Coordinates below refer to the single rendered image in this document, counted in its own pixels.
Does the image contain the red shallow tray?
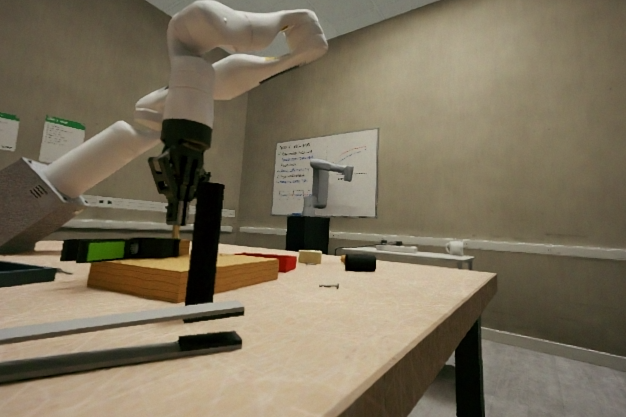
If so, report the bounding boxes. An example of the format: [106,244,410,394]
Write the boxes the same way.
[235,252,297,273]

